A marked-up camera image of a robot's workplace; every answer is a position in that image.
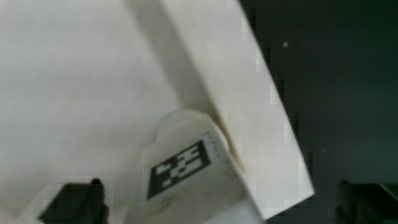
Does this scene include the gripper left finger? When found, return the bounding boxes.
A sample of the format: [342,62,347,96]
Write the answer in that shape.
[17,178,113,224]

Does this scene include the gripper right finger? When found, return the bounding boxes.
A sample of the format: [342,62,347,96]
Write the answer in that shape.
[337,180,398,224]

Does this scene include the white square tabletop part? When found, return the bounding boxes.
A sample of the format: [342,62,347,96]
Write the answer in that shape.
[0,0,315,224]

